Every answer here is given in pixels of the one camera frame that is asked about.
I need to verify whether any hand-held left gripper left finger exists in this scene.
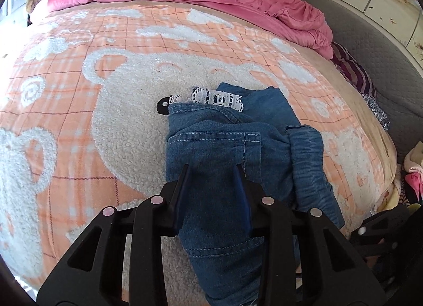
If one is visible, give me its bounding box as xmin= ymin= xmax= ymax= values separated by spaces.
xmin=36 ymin=164 xmax=191 ymax=306

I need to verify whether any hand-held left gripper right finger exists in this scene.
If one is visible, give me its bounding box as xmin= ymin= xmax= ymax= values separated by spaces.
xmin=235 ymin=164 xmax=387 ymax=306

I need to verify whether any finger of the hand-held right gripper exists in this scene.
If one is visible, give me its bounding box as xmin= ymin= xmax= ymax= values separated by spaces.
xmin=350 ymin=205 xmax=412 ymax=258

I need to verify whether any blue denim pants lace hem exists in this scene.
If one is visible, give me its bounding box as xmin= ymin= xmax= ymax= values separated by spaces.
xmin=164 ymin=82 xmax=346 ymax=306

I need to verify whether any pile of clothes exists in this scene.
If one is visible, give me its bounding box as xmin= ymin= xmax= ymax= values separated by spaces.
xmin=396 ymin=150 xmax=423 ymax=208

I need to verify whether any orange bear print blanket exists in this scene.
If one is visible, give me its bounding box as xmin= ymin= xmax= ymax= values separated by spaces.
xmin=0 ymin=0 xmax=398 ymax=281

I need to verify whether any floral patterned cloth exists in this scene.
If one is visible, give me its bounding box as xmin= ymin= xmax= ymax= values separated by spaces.
xmin=361 ymin=92 xmax=391 ymax=132

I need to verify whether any purple striped cloth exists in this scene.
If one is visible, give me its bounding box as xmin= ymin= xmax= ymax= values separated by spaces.
xmin=330 ymin=41 xmax=378 ymax=99

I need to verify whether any grey quilted headboard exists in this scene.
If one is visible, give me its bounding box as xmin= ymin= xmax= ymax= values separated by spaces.
xmin=300 ymin=0 xmax=423 ymax=168

